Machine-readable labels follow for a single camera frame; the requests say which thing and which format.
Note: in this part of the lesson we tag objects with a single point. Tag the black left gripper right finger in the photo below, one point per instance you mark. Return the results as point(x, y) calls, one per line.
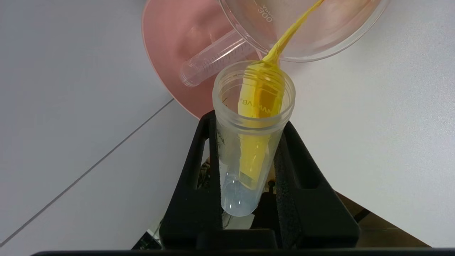
point(312, 209)

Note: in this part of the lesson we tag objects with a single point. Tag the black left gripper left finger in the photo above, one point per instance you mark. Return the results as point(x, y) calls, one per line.
point(197, 209)

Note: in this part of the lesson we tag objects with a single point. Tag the test tube with yellow pigment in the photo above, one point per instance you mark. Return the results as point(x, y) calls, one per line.
point(249, 142)

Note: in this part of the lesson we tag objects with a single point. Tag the test tube with red pigment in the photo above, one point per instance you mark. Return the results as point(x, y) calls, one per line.
point(213, 58)

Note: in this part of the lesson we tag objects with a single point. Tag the clear glass beaker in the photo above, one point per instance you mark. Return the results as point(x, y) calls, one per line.
point(337, 32)

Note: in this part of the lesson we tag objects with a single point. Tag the pink plastic bowl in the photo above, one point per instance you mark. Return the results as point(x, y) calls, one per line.
point(170, 46)

